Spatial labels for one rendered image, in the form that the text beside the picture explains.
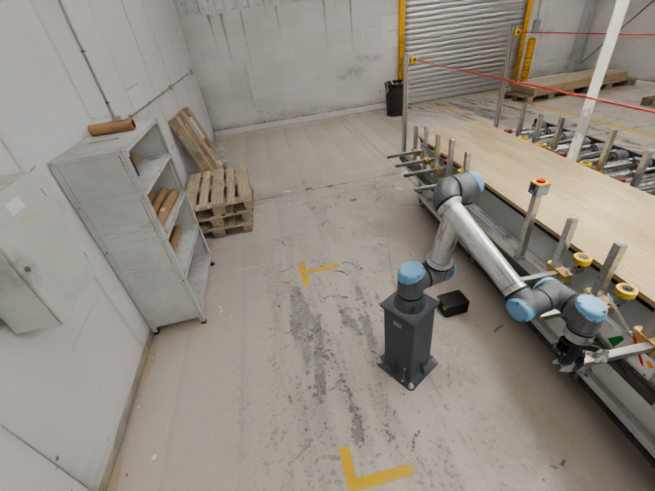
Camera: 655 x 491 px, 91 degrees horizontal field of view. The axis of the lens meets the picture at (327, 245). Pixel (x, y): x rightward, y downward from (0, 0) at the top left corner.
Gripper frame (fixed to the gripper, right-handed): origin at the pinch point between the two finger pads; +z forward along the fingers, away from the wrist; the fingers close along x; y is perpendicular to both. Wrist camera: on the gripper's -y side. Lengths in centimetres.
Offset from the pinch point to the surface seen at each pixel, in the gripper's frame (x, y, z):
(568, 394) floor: -27, -50, 83
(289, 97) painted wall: -792, 68, 18
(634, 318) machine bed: -23, -58, 12
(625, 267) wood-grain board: -38, -60, -7
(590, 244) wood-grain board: -59, -60, -8
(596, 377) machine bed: -26, -60, 66
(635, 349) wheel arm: 0.2, -27.7, -3.5
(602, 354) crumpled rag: 0.2, -13.4, -5.2
